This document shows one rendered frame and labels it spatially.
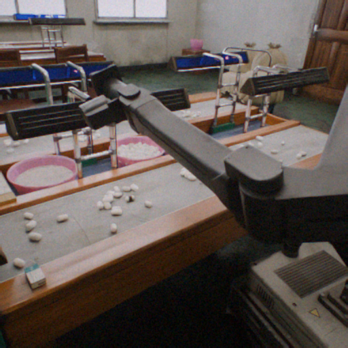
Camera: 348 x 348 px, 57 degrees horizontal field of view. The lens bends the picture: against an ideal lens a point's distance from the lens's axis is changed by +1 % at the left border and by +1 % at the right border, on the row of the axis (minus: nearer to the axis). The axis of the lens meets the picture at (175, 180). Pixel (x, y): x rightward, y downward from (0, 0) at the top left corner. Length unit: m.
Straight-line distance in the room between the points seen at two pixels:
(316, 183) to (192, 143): 0.19
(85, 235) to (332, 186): 0.82
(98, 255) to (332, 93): 5.28
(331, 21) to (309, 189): 5.59
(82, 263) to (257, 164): 0.66
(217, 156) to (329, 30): 5.51
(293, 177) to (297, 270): 1.06
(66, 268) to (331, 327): 0.87
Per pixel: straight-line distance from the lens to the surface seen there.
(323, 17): 5.97
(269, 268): 1.38
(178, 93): 1.20
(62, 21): 4.16
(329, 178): 0.37
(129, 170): 1.34
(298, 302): 1.30
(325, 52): 5.91
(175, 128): 0.52
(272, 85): 1.58
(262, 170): 0.35
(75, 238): 1.04
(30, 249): 1.04
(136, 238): 0.98
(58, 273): 0.91
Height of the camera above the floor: 1.40
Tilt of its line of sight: 30 degrees down
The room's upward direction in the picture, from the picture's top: 4 degrees clockwise
